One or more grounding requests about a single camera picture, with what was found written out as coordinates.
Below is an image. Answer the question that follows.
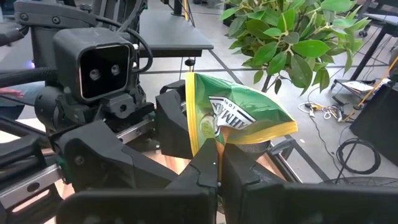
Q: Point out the coiled black cable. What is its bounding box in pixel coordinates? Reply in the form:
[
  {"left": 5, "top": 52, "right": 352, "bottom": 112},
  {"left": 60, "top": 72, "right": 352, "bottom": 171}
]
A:
[{"left": 335, "top": 138, "right": 382, "bottom": 175}]

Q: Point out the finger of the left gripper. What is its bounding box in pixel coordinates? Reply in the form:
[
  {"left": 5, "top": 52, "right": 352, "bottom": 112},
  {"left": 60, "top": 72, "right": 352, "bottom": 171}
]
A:
[
  {"left": 55, "top": 119, "right": 178, "bottom": 192},
  {"left": 154, "top": 79, "right": 195, "bottom": 159}
]

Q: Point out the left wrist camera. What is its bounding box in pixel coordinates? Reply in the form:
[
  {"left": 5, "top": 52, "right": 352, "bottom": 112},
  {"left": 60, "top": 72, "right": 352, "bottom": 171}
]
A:
[{"left": 52, "top": 27, "right": 136, "bottom": 103}]

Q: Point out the black case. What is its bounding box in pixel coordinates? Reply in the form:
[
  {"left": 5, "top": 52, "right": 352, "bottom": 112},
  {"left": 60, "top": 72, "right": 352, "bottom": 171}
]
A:
[{"left": 349, "top": 82, "right": 398, "bottom": 150}]

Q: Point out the black desk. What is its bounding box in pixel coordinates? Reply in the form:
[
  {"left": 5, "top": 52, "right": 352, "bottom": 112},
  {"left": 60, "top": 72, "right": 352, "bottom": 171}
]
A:
[{"left": 138, "top": 9, "right": 215, "bottom": 58}]

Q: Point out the person's hand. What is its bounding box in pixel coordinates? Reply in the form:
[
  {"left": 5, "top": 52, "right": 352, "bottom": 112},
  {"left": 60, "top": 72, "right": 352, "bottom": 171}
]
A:
[{"left": 0, "top": 88, "right": 24, "bottom": 99}]

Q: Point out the green potted plant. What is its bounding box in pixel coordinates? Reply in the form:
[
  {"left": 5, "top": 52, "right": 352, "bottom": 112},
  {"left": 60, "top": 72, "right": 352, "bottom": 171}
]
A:
[{"left": 219, "top": 0, "right": 373, "bottom": 161}]

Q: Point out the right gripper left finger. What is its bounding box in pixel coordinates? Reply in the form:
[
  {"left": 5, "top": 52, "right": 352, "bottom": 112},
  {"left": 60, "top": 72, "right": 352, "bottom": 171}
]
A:
[{"left": 55, "top": 138, "right": 218, "bottom": 224}]

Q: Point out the green yellow tea packet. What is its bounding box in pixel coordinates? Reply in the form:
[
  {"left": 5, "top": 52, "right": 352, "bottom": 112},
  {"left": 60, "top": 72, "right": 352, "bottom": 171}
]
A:
[{"left": 185, "top": 72, "right": 299, "bottom": 156}]

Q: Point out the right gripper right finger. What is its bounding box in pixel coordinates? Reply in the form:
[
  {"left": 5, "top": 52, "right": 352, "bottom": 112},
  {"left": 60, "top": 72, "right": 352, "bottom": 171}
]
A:
[{"left": 217, "top": 142, "right": 398, "bottom": 224}]

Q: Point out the white yellow cable bundle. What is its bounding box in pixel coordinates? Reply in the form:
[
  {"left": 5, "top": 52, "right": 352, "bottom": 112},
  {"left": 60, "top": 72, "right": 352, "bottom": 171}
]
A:
[{"left": 297, "top": 101, "right": 355, "bottom": 122}]

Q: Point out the black floor fan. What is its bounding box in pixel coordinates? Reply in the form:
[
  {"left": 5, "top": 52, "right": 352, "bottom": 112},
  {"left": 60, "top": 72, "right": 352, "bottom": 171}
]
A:
[{"left": 320, "top": 176, "right": 398, "bottom": 189}]

